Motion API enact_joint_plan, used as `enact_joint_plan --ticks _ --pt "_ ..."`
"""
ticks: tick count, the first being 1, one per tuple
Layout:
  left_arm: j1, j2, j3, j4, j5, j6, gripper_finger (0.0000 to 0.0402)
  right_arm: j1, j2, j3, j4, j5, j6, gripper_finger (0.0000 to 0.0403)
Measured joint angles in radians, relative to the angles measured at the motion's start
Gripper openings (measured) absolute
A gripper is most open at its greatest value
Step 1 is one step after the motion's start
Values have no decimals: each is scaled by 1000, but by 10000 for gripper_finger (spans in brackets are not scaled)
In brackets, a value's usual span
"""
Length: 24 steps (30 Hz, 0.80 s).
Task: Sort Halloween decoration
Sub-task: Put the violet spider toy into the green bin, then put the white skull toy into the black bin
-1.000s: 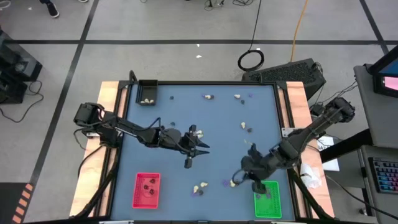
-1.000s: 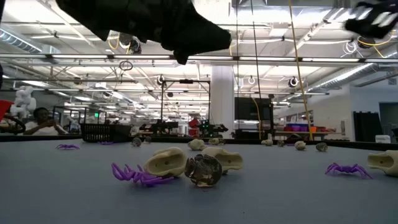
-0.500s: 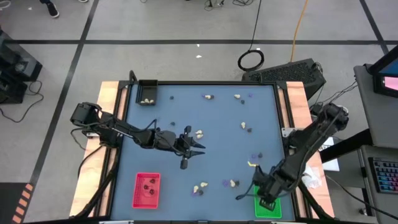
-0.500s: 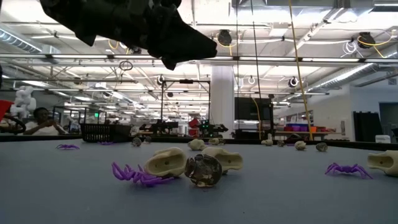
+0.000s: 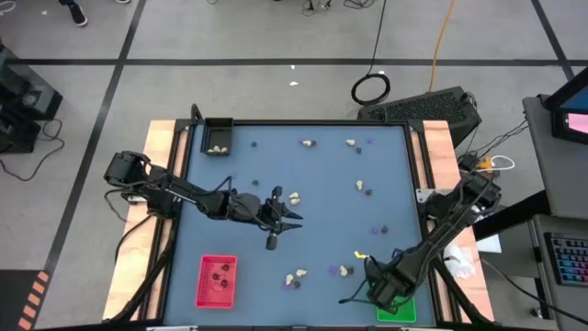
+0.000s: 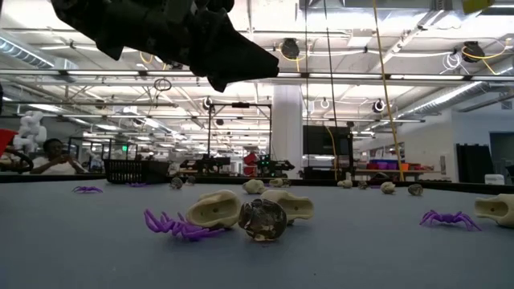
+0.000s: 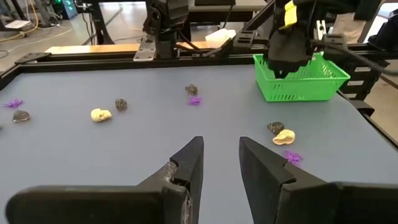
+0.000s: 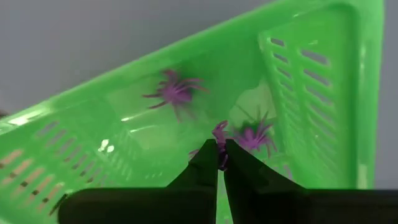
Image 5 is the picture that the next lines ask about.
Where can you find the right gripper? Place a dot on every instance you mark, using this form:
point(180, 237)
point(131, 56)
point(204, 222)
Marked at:
point(388, 285)

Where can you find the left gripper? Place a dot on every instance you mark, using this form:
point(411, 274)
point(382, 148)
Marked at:
point(248, 209)

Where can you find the red plastic basket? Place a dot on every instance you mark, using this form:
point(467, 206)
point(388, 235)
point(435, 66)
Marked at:
point(206, 294)

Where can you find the black plastic basket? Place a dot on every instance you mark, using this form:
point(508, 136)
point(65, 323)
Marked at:
point(217, 133)

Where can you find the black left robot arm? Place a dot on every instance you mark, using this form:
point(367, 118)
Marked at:
point(174, 188)

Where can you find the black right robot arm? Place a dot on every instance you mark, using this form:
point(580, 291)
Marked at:
point(450, 216)

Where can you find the green plastic basket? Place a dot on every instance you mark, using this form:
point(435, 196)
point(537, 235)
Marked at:
point(406, 315)

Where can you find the yellow tag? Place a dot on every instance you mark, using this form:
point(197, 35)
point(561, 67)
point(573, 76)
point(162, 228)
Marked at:
point(360, 254)

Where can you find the blue table mat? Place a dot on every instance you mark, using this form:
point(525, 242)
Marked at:
point(321, 248)

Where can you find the crumpled white paper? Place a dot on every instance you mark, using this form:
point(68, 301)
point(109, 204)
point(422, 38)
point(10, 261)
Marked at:
point(457, 262)

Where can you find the white printed sheet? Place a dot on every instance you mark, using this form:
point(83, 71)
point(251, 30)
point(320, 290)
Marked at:
point(490, 244)

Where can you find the black metal beam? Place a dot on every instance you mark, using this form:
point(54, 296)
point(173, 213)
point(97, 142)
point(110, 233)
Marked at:
point(514, 218)

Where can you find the black power adapter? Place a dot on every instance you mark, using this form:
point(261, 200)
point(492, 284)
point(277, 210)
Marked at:
point(467, 161)

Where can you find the yellow plug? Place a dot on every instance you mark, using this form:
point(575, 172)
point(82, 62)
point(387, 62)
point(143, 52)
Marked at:
point(484, 163)

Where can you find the grey keyboard desk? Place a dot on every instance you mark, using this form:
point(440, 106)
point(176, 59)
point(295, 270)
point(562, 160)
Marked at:
point(546, 303)

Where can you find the backlit black keyboard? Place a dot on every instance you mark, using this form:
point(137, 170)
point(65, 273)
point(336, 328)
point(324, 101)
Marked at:
point(569, 259)

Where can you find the grey side desk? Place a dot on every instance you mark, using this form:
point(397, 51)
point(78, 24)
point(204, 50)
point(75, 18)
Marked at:
point(551, 174)

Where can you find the black computer monitor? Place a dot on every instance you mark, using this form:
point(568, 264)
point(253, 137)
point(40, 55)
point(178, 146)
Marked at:
point(574, 106)

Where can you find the small black equipment box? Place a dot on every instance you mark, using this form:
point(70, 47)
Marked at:
point(18, 133)

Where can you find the orange striped black floor mat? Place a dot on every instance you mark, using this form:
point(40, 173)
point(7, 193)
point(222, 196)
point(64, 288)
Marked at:
point(14, 299)

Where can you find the large black equipment case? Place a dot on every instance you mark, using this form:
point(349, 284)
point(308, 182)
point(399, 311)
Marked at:
point(27, 92)

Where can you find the person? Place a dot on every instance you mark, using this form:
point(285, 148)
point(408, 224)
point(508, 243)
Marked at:
point(77, 16)

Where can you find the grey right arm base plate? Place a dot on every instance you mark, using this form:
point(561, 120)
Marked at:
point(423, 195)

